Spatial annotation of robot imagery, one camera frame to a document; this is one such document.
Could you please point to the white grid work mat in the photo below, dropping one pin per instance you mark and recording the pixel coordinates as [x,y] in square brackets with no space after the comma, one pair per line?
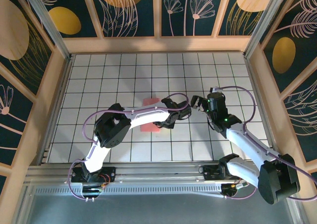
[198,68]

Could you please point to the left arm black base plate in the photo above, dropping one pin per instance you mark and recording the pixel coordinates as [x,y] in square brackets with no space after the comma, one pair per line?
[110,171]

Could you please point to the grey metal panel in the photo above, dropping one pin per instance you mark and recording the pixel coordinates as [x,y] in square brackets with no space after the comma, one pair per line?
[161,209]

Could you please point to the pink paper sheet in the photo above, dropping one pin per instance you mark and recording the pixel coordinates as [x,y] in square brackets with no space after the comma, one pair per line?
[151,101]

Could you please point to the aluminium mounting beam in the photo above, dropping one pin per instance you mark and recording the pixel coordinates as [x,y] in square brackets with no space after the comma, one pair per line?
[161,172]

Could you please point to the aluminium side rail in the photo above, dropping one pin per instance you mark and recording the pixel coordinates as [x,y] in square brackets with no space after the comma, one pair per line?
[65,72]
[253,72]

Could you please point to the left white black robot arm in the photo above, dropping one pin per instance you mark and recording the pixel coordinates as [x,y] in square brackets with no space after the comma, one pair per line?
[148,116]

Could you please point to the aluminium corner post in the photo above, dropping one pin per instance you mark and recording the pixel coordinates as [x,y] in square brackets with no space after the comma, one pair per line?
[48,23]
[264,23]

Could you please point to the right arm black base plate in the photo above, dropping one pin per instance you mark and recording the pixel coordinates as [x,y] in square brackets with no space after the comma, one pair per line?
[209,174]

